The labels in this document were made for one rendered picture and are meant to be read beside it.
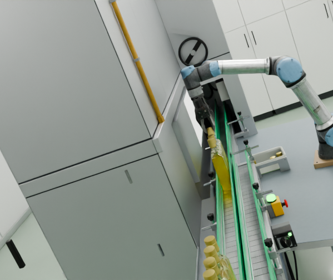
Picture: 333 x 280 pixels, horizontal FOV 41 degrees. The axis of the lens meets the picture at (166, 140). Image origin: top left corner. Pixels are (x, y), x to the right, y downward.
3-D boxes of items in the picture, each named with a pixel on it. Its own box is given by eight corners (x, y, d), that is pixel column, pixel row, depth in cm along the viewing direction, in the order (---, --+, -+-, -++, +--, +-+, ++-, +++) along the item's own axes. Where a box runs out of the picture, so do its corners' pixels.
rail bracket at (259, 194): (261, 209, 195) (251, 183, 192) (277, 204, 194) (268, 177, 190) (262, 213, 191) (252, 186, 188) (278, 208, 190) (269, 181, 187)
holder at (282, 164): (242, 172, 274) (238, 161, 272) (285, 158, 268) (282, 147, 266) (244, 183, 258) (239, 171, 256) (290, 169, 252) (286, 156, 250)
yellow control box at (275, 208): (268, 212, 216) (264, 199, 214) (283, 208, 214) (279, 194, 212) (270, 219, 209) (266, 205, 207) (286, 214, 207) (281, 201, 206)
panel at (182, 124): (199, 131, 309) (182, 86, 300) (203, 130, 308) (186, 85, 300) (194, 183, 224) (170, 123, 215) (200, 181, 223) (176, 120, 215)
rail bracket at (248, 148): (233, 164, 253) (227, 145, 250) (262, 155, 250) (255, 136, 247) (234, 166, 250) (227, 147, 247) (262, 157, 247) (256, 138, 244)
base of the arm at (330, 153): (346, 146, 249) (343, 130, 246) (347, 156, 235) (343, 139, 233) (318, 150, 255) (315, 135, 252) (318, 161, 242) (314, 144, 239)
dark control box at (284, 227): (276, 242, 190) (270, 225, 187) (294, 237, 188) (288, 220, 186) (279, 253, 182) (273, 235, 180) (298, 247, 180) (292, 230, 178)
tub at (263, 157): (250, 169, 273) (245, 156, 271) (286, 158, 268) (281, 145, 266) (252, 180, 256) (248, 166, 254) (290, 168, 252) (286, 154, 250)
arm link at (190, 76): (194, 65, 218) (178, 71, 220) (202, 85, 221) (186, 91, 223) (194, 63, 226) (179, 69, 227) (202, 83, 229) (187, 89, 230)
